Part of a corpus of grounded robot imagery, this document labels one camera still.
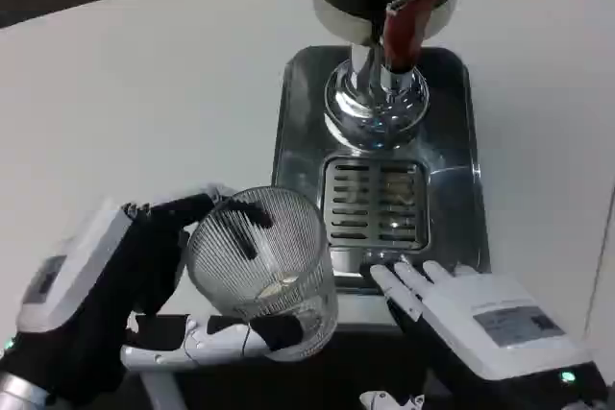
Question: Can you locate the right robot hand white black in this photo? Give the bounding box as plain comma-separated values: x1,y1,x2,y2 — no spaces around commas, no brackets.
358,258,612,410

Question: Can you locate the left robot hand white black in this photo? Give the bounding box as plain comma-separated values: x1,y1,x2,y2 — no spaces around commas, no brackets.
0,181,304,405

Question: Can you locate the clear ribbed glass cup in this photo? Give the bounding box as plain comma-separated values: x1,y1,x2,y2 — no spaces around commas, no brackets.
185,185,340,363

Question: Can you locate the slotted steel drip grid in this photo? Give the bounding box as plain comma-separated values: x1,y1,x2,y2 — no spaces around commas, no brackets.
320,155,431,253

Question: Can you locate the steel drip tray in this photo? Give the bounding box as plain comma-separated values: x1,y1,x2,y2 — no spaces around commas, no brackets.
271,44,492,292

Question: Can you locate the red-brown tap lever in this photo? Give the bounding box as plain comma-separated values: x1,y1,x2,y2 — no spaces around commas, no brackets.
381,0,441,68

